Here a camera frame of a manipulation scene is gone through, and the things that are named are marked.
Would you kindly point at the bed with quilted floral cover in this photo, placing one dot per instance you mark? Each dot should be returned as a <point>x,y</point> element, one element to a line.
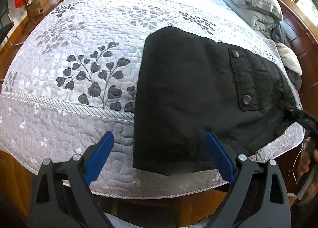
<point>87,31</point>

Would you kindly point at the black pants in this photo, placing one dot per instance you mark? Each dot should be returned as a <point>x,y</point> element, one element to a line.
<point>188,88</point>

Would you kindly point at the person's right hand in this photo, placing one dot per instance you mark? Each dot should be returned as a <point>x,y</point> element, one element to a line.
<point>303,167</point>

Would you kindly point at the white fleece blanket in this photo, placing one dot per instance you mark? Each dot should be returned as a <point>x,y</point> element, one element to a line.
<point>289,57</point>

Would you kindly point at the dark grey garment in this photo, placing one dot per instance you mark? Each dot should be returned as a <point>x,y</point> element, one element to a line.
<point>284,34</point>

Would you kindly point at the pale cloth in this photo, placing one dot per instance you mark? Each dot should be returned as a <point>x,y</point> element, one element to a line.
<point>154,223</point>

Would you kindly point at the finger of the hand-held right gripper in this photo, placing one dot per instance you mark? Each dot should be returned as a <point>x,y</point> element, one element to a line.
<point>308,120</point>

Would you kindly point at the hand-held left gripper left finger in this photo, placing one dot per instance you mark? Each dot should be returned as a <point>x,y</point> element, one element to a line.
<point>99,154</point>

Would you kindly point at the black mesh office chair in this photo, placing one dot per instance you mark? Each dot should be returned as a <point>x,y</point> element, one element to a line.
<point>5,23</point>

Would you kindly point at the folded grey comforter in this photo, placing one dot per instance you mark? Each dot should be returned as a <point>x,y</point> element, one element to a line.
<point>260,19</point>

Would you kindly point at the dark wooden headboard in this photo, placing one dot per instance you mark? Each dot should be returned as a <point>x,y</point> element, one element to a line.
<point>304,44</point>

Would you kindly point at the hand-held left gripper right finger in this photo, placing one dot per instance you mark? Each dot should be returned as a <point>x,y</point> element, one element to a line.
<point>219,154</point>

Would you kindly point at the large cardboard box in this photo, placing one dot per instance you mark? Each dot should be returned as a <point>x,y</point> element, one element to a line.
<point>41,9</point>

